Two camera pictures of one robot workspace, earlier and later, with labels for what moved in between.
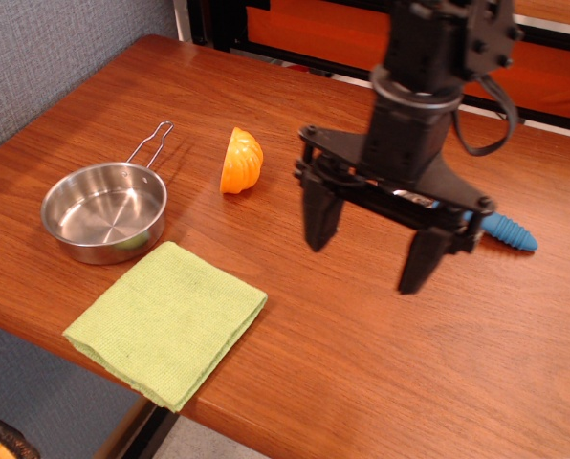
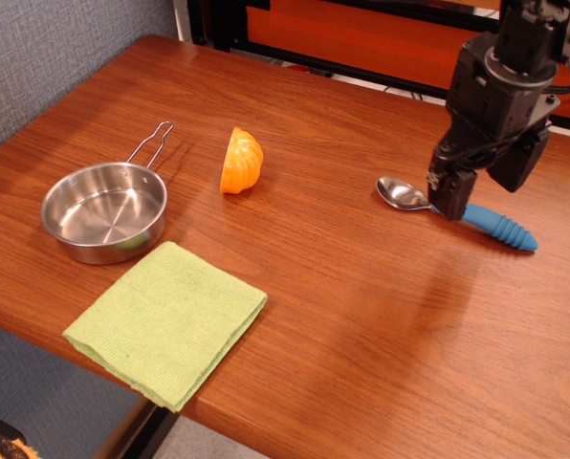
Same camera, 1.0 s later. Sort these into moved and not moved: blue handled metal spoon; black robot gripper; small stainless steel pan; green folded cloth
Moved: black robot gripper
Not moved: green folded cloth; blue handled metal spoon; small stainless steel pan
